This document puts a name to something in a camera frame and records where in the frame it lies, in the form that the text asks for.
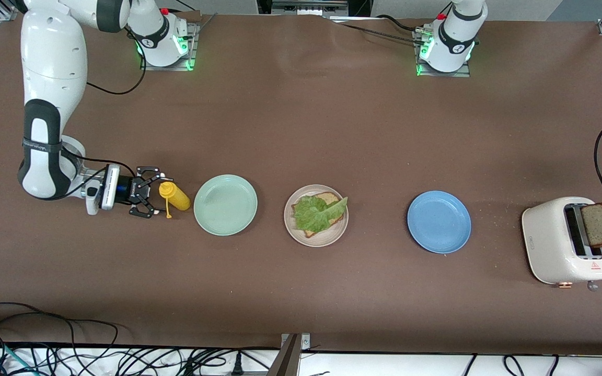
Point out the blue plate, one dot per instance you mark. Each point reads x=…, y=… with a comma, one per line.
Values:
x=439, y=222

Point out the black power plug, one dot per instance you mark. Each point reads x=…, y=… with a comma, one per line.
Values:
x=237, y=365

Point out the brown bread slice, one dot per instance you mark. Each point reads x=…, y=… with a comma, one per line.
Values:
x=593, y=224
x=327, y=197

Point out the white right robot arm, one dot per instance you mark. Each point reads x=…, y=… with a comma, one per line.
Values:
x=50, y=62

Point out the white toaster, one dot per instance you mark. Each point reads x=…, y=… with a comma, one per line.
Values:
x=546, y=245

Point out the aluminium table bracket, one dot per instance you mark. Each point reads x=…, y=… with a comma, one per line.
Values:
x=288, y=357

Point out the yellow squeeze bottle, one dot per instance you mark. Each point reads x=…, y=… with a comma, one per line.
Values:
x=175, y=196

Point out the green lettuce leaf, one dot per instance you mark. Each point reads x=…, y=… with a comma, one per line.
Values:
x=316, y=214

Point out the beige plate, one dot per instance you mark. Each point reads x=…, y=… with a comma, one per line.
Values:
x=332, y=238

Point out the mint green plate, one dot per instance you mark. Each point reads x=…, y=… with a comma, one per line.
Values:
x=225, y=204

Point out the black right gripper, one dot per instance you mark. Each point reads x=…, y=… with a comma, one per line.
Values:
x=133, y=191

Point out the grey metal rack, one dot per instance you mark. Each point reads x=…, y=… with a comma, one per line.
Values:
x=309, y=6

